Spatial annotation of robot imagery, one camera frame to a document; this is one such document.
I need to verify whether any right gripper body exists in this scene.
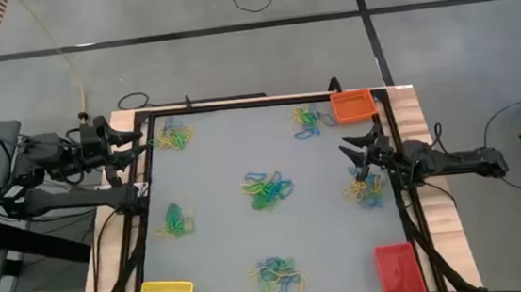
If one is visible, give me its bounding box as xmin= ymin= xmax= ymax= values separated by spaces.
xmin=363 ymin=133 xmax=408 ymax=175

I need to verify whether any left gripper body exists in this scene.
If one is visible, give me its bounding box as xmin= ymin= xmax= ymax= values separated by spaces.
xmin=76 ymin=113 xmax=120 ymax=171

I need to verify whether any rubber band pile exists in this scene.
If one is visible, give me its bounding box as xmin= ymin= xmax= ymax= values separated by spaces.
xmin=154 ymin=223 xmax=175 ymax=239

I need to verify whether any orange plastic basket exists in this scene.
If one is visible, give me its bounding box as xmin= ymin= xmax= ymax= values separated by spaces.
xmin=329 ymin=87 xmax=381 ymax=126

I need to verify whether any black metal bar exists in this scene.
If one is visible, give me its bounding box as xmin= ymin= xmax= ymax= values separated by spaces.
xmin=147 ymin=88 xmax=268 ymax=110

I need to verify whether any red plastic basket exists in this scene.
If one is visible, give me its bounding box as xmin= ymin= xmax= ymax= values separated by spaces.
xmin=373 ymin=239 xmax=429 ymax=292

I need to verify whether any grey table mat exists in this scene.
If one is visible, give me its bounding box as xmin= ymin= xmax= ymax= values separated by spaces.
xmin=127 ymin=93 xmax=419 ymax=292

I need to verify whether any black cable loop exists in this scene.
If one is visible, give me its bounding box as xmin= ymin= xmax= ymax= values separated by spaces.
xmin=116 ymin=90 xmax=152 ymax=111

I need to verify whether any yellow power cable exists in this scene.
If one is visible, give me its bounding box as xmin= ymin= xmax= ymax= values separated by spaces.
xmin=15 ymin=0 xmax=90 ymax=128

